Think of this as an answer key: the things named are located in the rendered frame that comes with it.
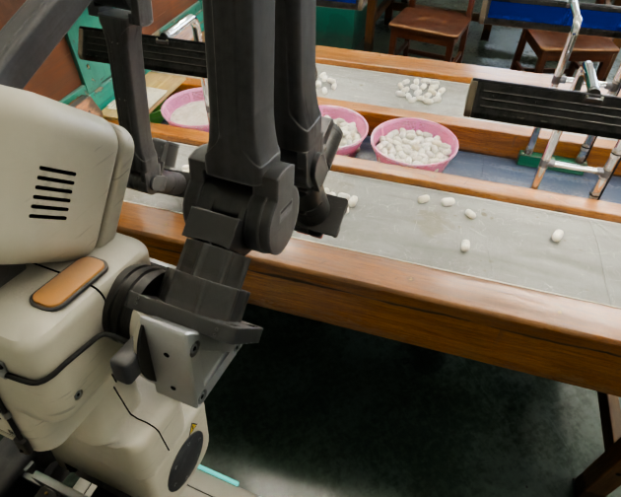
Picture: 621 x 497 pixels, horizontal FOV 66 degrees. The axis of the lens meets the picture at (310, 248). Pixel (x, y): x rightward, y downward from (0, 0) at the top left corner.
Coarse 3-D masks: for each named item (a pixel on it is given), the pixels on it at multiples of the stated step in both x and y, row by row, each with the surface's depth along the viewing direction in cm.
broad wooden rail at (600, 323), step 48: (144, 240) 119; (288, 288) 115; (336, 288) 109; (384, 288) 105; (432, 288) 105; (480, 288) 105; (384, 336) 117; (432, 336) 111; (480, 336) 106; (528, 336) 102; (576, 336) 97; (576, 384) 108
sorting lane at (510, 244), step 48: (336, 192) 133; (384, 192) 133; (432, 192) 133; (336, 240) 119; (384, 240) 119; (432, 240) 119; (480, 240) 119; (528, 240) 119; (576, 240) 119; (528, 288) 108; (576, 288) 108
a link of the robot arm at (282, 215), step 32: (224, 0) 37; (256, 0) 37; (224, 32) 38; (256, 32) 39; (224, 64) 40; (256, 64) 40; (224, 96) 42; (256, 96) 42; (224, 128) 44; (256, 128) 44; (192, 160) 48; (224, 160) 45; (256, 160) 45; (192, 192) 49; (256, 192) 47; (288, 192) 49; (256, 224) 47; (288, 224) 52
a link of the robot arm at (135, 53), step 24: (144, 0) 83; (120, 24) 84; (144, 24) 85; (120, 48) 87; (120, 72) 90; (144, 72) 94; (120, 96) 93; (144, 96) 96; (120, 120) 97; (144, 120) 98; (144, 144) 100; (144, 168) 102; (144, 192) 107
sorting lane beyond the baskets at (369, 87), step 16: (320, 64) 190; (320, 80) 180; (336, 80) 180; (352, 80) 180; (368, 80) 180; (384, 80) 180; (400, 80) 180; (432, 80) 180; (320, 96) 172; (336, 96) 172; (352, 96) 172; (368, 96) 172; (384, 96) 172; (432, 96) 172; (448, 96) 172; (464, 96) 172; (432, 112) 163; (448, 112) 163; (544, 128) 156
